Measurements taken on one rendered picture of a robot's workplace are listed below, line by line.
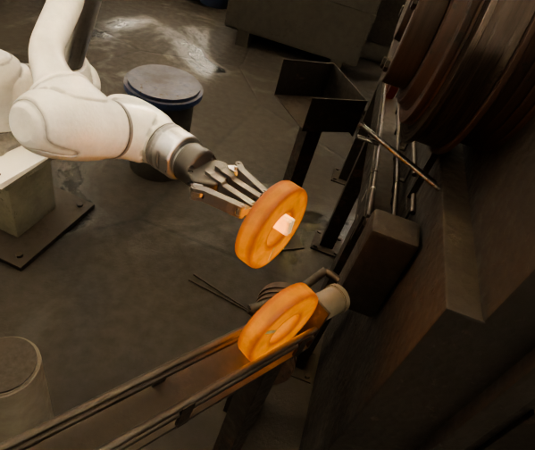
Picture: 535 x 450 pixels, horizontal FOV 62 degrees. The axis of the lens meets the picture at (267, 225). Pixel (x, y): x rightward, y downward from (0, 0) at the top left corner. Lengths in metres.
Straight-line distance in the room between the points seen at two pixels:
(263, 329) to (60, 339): 0.97
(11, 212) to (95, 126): 1.03
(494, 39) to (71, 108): 0.63
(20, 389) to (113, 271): 0.87
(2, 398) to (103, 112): 0.51
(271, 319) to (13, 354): 0.49
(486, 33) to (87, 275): 1.41
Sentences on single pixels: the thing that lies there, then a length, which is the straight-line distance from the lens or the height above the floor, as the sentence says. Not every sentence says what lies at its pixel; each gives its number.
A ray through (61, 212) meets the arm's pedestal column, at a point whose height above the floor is 0.02.
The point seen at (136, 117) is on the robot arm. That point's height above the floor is 0.89.
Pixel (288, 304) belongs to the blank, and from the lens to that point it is 0.70.
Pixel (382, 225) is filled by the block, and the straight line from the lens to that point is 0.89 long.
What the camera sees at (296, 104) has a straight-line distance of 1.65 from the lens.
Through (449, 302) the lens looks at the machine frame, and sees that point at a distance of 0.71.
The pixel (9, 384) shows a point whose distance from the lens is 0.92.
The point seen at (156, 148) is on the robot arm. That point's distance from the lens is 0.82.
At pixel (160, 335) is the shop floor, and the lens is 1.56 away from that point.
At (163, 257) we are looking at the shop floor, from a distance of 1.77.
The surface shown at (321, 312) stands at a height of 0.71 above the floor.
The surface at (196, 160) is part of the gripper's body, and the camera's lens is 0.78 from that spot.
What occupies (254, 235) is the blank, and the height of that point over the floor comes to 0.86.
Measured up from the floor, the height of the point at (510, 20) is 1.19.
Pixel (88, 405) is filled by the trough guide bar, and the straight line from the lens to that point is 0.67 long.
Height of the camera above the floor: 1.32
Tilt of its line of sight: 42 degrees down
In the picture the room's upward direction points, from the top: 18 degrees clockwise
